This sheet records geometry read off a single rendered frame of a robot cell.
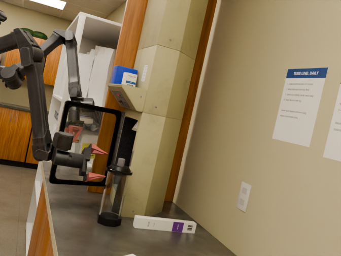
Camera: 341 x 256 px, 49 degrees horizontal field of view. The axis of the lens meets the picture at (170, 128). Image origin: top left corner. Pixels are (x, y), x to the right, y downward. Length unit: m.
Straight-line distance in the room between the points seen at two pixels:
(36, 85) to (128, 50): 0.66
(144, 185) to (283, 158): 0.63
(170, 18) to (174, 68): 0.21
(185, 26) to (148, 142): 0.54
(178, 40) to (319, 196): 0.88
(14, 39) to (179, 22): 0.68
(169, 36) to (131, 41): 0.38
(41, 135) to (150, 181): 0.52
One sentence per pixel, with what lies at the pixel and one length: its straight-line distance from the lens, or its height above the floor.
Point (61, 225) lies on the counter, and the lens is 1.50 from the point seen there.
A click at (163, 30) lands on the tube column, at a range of 1.69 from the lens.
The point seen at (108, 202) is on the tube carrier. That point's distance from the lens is 1.55.
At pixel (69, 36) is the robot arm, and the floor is 1.72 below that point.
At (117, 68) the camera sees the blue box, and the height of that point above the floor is 1.59.
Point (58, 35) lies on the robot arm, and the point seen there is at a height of 1.72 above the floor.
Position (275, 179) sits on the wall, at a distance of 1.47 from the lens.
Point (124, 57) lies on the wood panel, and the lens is 2.01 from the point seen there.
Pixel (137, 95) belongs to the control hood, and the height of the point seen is 1.48.
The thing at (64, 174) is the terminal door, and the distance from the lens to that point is 1.88.
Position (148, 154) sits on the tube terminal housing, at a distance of 1.68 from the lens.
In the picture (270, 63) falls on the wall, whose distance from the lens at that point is 1.65.
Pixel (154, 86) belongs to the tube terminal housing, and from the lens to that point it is 1.66.
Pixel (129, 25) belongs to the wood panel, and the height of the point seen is 1.83.
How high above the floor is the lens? 1.44
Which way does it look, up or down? 2 degrees down
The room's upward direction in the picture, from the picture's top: 12 degrees clockwise
